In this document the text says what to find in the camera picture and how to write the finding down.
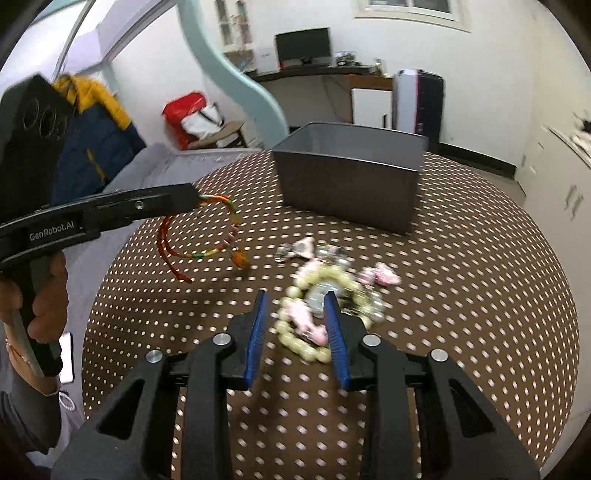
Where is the cream bead bracelet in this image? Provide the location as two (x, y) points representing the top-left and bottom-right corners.
(274, 262), (387, 363)

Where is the yellow and navy jacket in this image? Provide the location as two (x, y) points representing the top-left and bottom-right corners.
(50, 74), (147, 197)

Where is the smartphone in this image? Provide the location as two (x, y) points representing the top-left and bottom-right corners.
(57, 331), (75, 385)

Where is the silver rhinestone hair clip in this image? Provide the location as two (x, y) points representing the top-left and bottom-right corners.
(316, 244), (348, 269)

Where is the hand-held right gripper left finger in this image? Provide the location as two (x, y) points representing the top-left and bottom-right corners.
(51, 290), (270, 480)

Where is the wooden chair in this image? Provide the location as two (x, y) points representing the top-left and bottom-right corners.
(187, 121), (249, 151)

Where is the white and dark suitcase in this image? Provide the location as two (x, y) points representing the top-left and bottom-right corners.
(392, 68), (445, 145)

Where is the white sideboard cabinet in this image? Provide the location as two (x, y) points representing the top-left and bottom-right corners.
(516, 124), (591, 261)

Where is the black computer monitor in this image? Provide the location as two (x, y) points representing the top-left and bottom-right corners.
(274, 27), (332, 66)

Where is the dark wooden desk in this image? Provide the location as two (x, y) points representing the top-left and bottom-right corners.
(245, 64), (394, 95)

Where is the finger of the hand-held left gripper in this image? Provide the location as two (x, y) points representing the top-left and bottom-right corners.
(98, 212), (157, 237)
(90, 184), (201, 217)

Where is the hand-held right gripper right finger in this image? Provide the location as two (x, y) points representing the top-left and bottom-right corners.
(323, 291), (541, 480)

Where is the red shopping bag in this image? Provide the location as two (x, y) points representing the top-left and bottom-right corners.
(161, 92), (208, 149)

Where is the white glass door cabinet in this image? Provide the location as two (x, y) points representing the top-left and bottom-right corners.
(213, 0), (256, 52)

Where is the small pink bow hair clip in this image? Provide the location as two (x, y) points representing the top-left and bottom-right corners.
(359, 262), (400, 288)

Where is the person's left hand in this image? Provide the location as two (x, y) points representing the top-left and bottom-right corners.
(0, 253), (70, 344)

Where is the colourful braided string bracelet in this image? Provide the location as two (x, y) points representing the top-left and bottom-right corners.
(157, 194), (250, 283)

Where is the white cardboard box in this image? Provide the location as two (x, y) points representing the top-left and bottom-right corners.
(252, 46), (279, 75)

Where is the grey bedding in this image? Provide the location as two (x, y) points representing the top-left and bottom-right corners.
(59, 143), (266, 416)

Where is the dark brown storage box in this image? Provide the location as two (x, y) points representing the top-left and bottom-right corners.
(271, 122), (428, 234)

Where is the round silver jewelry piece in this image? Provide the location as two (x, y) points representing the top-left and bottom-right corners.
(307, 281), (343, 315)

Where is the white tote bag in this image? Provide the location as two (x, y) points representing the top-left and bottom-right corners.
(180, 104), (225, 140)

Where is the window with cream frame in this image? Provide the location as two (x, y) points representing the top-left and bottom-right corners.
(353, 0), (472, 34)

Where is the brown polka dot tablecloth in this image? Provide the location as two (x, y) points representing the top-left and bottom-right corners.
(82, 150), (581, 480)

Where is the small white cabinet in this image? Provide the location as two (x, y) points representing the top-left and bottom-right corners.
(351, 88), (394, 128)

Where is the person's left forearm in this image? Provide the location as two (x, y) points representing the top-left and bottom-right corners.
(0, 325), (63, 455)

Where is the light teal bunk bed frame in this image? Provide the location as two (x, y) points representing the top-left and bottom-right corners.
(178, 0), (290, 149)

